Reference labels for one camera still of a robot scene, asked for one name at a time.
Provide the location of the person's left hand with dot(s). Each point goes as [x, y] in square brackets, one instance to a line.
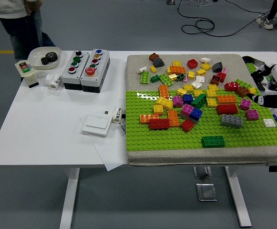
[29, 7]

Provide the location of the pink square toy brick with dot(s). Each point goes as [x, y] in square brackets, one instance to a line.
[245, 104]
[187, 109]
[178, 101]
[252, 115]

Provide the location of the red rounded toy brick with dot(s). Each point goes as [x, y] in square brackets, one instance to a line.
[231, 86]

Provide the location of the long red toy brick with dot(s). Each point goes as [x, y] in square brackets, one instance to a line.
[159, 124]
[227, 109]

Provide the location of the long dark green toy brick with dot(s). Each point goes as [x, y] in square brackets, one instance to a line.
[198, 100]
[213, 142]

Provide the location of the red square toy brick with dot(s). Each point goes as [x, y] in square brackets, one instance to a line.
[222, 76]
[187, 125]
[192, 64]

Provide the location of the blue square toy brick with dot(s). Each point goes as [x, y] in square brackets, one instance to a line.
[187, 99]
[196, 112]

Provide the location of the small yellow toy brick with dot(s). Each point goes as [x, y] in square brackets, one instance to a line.
[153, 69]
[252, 90]

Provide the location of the lime green toy plate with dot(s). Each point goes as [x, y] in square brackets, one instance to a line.
[244, 83]

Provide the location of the small blue toy brick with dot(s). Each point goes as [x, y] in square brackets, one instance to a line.
[276, 118]

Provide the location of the brown oblong toy brick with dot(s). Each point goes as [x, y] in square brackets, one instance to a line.
[242, 91]

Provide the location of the white square toy plate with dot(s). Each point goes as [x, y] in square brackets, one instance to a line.
[269, 123]
[201, 78]

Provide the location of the small pink toy brick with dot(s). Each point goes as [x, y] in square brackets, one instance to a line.
[185, 79]
[224, 70]

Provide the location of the long orange toy brick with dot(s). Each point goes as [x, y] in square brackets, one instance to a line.
[177, 69]
[149, 118]
[226, 99]

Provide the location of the dark grey sloped toy brick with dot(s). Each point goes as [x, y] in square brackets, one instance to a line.
[158, 62]
[217, 67]

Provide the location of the brown hollow toy brick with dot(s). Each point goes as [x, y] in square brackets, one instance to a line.
[215, 80]

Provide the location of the yellow square toy brick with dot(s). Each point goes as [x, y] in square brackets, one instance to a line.
[201, 72]
[211, 93]
[181, 91]
[212, 87]
[188, 87]
[198, 92]
[158, 109]
[211, 102]
[168, 70]
[177, 63]
[172, 76]
[206, 66]

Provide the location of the white hollow toy brick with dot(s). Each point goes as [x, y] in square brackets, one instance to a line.
[197, 84]

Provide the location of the narrow yellow toy brick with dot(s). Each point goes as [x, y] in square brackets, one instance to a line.
[191, 75]

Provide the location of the dark green hollow toy brick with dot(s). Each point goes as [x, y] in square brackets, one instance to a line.
[180, 76]

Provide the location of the orange oblong toy brick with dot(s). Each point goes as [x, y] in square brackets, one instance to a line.
[173, 118]
[164, 91]

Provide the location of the long lime green toy brick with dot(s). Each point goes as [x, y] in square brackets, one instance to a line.
[166, 80]

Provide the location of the yellow curved toy brick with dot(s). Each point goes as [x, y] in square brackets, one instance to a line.
[164, 103]

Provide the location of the dark green square toy brick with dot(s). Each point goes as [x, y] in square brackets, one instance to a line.
[155, 78]

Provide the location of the white flat toy piece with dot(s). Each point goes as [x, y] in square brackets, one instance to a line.
[143, 69]

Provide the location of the brown square toy brick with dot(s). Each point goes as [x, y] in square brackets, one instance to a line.
[154, 57]

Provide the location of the green toy baseplate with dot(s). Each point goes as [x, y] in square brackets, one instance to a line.
[152, 140]

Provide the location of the black electronic module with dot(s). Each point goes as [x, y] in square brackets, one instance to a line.
[273, 84]

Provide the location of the black flat pad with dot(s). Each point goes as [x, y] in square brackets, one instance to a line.
[262, 86]

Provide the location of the dark clear rectangular block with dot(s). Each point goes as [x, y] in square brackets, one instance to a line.
[258, 63]

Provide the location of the lime green studded plate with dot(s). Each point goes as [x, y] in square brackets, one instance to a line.
[252, 68]

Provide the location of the white shallow bowl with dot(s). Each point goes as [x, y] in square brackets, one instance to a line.
[37, 59]

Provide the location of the black metal gear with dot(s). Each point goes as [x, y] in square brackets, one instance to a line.
[49, 58]

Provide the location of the bystander person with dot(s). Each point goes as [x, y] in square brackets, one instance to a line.
[268, 23]

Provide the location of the white pipe tee fitting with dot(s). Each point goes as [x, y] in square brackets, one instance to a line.
[54, 82]

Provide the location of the grey four-button control box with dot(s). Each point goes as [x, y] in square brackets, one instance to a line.
[75, 76]

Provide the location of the grey emergency-stop control box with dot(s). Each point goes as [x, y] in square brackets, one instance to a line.
[94, 78]

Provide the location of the white table leg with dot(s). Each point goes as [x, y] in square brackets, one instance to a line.
[69, 198]
[239, 198]

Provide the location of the metal floor socket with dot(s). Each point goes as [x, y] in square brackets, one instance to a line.
[206, 192]

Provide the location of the white labelled tube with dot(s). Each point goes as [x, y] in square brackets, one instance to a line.
[117, 114]

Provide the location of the printed paper label strip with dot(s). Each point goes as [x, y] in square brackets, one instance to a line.
[123, 128]

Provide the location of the white paper sheet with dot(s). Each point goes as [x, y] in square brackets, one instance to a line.
[109, 152]

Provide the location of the white red-green pushbutton switch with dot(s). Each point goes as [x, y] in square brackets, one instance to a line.
[27, 71]

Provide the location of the white wall switch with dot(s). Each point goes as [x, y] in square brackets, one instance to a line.
[96, 125]

